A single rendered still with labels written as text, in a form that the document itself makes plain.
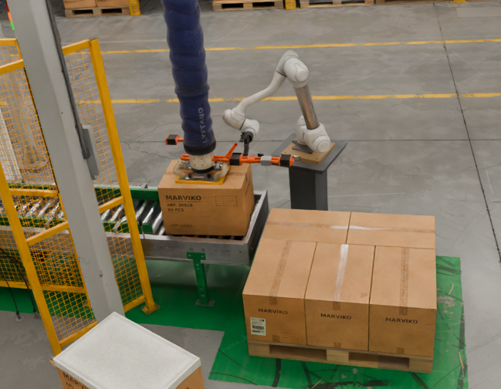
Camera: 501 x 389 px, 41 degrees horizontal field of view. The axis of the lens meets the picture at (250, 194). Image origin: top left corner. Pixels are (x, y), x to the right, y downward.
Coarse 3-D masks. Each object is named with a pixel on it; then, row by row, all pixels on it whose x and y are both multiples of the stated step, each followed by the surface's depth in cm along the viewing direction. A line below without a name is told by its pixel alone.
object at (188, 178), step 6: (186, 174) 476; (192, 174) 475; (210, 174) 468; (180, 180) 471; (186, 180) 470; (192, 180) 469; (198, 180) 468; (204, 180) 467; (210, 180) 466; (216, 180) 466; (222, 180) 466
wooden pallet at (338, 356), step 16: (256, 352) 452; (272, 352) 453; (288, 352) 452; (304, 352) 450; (320, 352) 449; (336, 352) 436; (368, 352) 430; (384, 368) 434; (400, 368) 431; (416, 368) 428
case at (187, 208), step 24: (168, 168) 491; (240, 168) 482; (168, 192) 469; (192, 192) 466; (216, 192) 463; (240, 192) 460; (168, 216) 480; (192, 216) 477; (216, 216) 474; (240, 216) 471
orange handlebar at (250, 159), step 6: (180, 138) 499; (186, 156) 476; (216, 156) 471; (222, 156) 471; (228, 156) 470; (252, 156) 466; (252, 162) 463; (258, 162) 462; (270, 162) 459; (276, 162) 458
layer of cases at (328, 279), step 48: (288, 240) 472; (336, 240) 466; (384, 240) 462; (432, 240) 457; (288, 288) 427; (336, 288) 423; (384, 288) 419; (432, 288) 416; (288, 336) 438; (336, 336) 429; (384, 336) 420; (432, 336) 411
